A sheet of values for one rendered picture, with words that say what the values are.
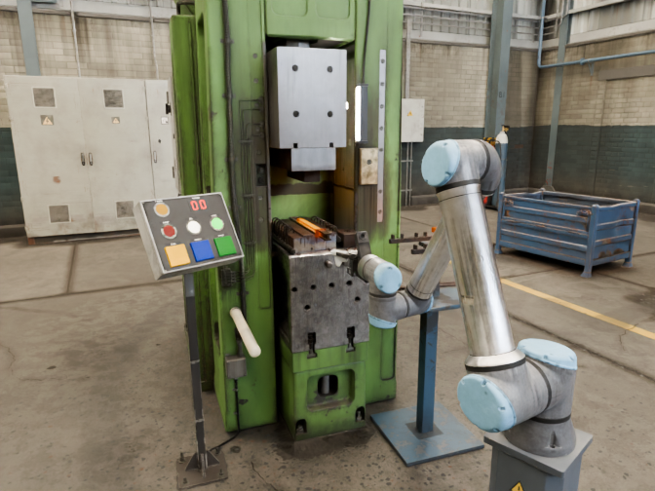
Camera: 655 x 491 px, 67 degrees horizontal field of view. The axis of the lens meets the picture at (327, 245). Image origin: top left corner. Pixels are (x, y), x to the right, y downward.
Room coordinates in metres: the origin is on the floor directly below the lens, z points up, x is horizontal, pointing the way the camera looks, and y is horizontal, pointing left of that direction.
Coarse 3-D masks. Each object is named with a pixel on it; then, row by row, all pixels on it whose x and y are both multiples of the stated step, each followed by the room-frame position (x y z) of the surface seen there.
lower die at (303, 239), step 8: (296, 216) 2.54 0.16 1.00; (280, 224) 2.43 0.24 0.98; (288, 224) 2.38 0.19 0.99; (296, 224) 2.37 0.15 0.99; (280, 232) 2.32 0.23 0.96; (288, 232) 2.24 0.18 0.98; (296, 232) 2.21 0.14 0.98; (304, 232) 2.19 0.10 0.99; (312, 232) 2.16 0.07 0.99; (288, 240) 2.19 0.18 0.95; (296, 240) 2.11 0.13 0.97; (304, 240) 2.12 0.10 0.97; (312, 240) 2.14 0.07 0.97; (320, 240) 2.15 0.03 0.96; (296, 248) 2.11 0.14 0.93; (304, 248) 2.12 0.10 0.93; (320, 248) 2.15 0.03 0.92
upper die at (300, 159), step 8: (272, 152) 2.42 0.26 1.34; (280, 152) 2.28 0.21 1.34; (288, 152) 2.15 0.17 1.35; (296, 152) 2.11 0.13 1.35; (304, 152) 2.13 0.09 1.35; (312, 152) 2.14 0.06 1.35; (320, 152) 2.15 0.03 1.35; (328, 152) 2.16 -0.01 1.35; (272, 160) 2.43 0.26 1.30; (280, 160) 2.28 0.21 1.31; (288, 160) 2.16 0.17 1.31; (296, 160) 2.11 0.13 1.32; (304, 160) 2.13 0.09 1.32; (312, 160) 2.14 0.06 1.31; (320, 160) 2.15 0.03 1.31; (328, 160) 2.16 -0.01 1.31; (280, 168) 2.29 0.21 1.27; (288, 168) 2.16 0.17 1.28; (296, 168) 2.11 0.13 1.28; (304, 168) 2.13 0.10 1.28; (312, 168) 2.14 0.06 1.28; (320, 168) 2.15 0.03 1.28; (328, 168) 2.16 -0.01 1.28
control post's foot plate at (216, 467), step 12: (180, 456) 1.92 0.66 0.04; (192, 456) 1.86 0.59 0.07; (216, 456) 1.95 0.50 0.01; (180, 468) 1.87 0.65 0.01; (192, 468) 1.86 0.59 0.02; (204, 468) 1.86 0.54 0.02; (216, 468) 1.87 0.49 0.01; (180, 480) 1.79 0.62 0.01; (192, 480) 1.79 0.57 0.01; (204, 480) 1.79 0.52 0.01; (216, 480) 1.80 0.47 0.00
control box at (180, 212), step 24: (144, 216) 1.72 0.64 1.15; (168, 216) 1.78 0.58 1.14; (192, 216) 1.84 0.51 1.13; (216, 216) 1.90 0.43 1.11; (144, 240) 1.73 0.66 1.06; (168, 240) 1.72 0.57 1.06; (192, 240) 1.78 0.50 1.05; (168, 264) 1.67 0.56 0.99; (192, 264) 1.73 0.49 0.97; (216, 264) 1.83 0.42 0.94
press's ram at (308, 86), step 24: (288, 48) 2.11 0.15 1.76; (312, 48) 2.14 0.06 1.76; (288, 72) 2.10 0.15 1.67; (312, 72) 2.14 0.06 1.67; (336, 72) 2.18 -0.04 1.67; (288, 96) 2.10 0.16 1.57; (312, 96) 2.14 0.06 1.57; (336, 96) 2.18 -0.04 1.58; (288, 120) 2.10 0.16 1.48; (312, 120) 2.14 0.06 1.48; (336, 120) 2.18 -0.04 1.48; (288, 144) 2.10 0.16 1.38; (312, 144) 2.14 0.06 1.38; (336, 144) 2.18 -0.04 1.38
